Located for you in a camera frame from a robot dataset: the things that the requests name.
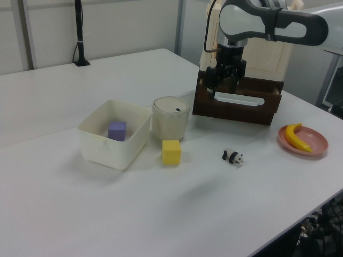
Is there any cream wooden cabinet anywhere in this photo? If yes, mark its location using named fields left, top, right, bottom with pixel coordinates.
left=199, top=0, right=293, bottom=81

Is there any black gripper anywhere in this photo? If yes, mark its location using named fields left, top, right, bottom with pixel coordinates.
left=205, top=43, right=247, bottom=100

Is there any dark brown drawer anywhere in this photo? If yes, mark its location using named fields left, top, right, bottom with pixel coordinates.
left=192, top=70, right=284, bottom=126

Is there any yellow toy banana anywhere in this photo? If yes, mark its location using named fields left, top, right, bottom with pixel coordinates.
left=284, top=123, right=313, bottom=153

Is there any toy panda figure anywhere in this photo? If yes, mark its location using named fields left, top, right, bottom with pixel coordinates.
left=221, top=148, right=244, bottom=165

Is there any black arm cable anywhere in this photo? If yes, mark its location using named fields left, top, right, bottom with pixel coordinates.
left=203, top=0, right=218, bottom=53

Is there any purple foam cube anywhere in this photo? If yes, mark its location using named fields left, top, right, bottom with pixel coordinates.
left=108, top=121, right=127, bottom=142

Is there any white plastic bin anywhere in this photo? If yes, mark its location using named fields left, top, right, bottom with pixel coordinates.
left=77, top=99, right=152, bottom=170

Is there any yellow foam cube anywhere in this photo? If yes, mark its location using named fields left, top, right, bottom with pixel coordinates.
left=161, top=140, right=182, bottom=165

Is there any white drawer handle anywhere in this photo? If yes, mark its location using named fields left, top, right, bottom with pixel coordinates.
left=213, top=91, right=265, bottom=107

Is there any pink plate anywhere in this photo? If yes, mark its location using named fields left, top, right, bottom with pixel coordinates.
left=277, top=125, right=329, bottom=161

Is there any black camera stand pole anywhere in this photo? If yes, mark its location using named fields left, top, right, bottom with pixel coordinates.
left=73, top=0, right=91, bottom=67

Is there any cream lidded trash can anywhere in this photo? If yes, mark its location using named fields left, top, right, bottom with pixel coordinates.
left=151, top=96, right=190, bottom=142

